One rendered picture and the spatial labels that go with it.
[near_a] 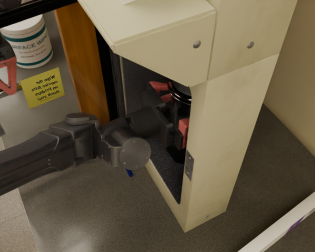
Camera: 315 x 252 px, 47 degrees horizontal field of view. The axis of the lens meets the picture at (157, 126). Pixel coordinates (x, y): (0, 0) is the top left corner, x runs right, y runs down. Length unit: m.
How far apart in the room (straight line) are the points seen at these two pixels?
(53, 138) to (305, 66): 0.63
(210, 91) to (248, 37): 0.08
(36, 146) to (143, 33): 0.30
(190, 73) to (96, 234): 0.53
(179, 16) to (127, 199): 0.59
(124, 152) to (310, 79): 0.55
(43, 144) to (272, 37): 0.36
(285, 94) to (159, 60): 0.71
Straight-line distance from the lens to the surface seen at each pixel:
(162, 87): 0.72
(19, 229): 1.98
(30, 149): 0.57
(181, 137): 0.66
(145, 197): 0.87
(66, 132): 0.61
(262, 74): 0.51
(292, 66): 1.00
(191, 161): 0.59
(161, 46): 0.36
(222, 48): 0.42
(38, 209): 0.90
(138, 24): 0.35
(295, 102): 1.03
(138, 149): 0.59
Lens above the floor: 1.72
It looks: 52 degrees down
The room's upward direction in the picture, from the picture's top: straight up
